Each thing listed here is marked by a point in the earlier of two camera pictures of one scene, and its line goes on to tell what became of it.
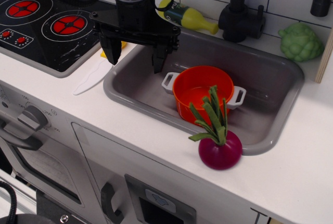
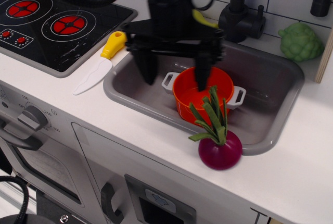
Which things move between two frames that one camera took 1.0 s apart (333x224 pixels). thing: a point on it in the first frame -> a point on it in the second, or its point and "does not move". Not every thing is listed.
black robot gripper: (136, 20) -> (170, 28)
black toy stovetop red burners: (60, 39) does not move
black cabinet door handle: (107, 191) does not move
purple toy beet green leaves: (222, 149) does not move
